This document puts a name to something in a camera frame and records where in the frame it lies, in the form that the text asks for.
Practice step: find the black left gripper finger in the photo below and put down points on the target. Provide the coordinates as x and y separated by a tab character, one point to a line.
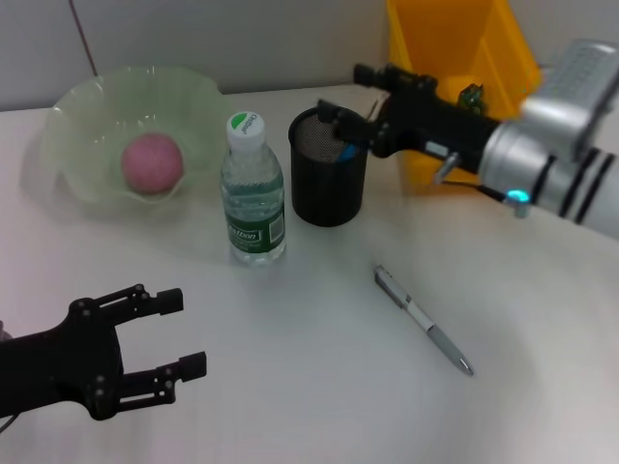
159	299
169	379

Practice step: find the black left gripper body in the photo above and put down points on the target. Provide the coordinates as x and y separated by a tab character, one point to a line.
58	362

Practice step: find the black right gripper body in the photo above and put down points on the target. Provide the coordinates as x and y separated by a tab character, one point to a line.
435	125

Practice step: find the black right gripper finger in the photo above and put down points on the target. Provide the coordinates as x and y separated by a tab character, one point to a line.
353	130
382	76

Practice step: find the blue scissors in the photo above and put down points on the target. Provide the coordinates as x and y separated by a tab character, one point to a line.
346	153

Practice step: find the clear green-label water bottle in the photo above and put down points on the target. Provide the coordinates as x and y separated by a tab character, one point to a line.
251	193

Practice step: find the pink peach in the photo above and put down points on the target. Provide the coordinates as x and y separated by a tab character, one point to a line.
152	164

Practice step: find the grey white pen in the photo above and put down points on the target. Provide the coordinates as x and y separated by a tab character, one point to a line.
442	340

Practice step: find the black mesh pen holder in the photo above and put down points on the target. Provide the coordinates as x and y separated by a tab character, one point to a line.
329	193

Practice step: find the yellow plastic storage bin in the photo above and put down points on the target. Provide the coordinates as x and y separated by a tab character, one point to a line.
435	29

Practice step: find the pale green wavy bowl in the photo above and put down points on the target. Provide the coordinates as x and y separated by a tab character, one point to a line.
203	106

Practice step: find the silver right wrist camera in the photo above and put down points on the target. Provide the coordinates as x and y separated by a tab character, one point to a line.
575	82

